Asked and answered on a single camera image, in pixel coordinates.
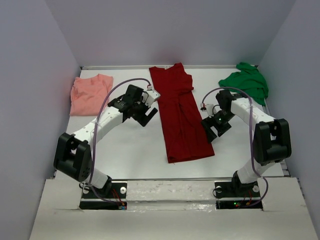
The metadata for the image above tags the red t shirt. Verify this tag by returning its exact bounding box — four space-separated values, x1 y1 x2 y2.
149 63 215 164

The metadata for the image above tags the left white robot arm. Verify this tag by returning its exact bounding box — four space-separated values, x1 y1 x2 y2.
53 84 161 200

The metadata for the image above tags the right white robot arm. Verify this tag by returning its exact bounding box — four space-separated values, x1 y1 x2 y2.
200 87 292 199

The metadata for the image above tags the green t shirt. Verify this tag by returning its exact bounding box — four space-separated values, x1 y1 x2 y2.
218 62 269 106

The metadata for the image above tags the pink t shirt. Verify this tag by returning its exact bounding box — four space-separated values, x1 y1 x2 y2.
69 74 114 116

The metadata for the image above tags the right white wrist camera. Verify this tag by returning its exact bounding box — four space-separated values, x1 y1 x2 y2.
200 103 219 118

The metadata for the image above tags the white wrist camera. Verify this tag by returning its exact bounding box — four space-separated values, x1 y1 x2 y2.
200 103 219 118
142 86 161 108

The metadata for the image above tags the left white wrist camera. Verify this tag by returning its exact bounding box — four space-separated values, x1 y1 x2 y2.
142 86 161 108

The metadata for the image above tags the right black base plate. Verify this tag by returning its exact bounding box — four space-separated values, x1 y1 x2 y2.
212 181 263 210

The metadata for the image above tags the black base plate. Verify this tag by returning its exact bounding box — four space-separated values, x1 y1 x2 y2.
78 180 128 211
212 181 263 210

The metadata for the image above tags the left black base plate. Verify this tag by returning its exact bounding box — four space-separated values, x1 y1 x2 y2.
78 180 128 211

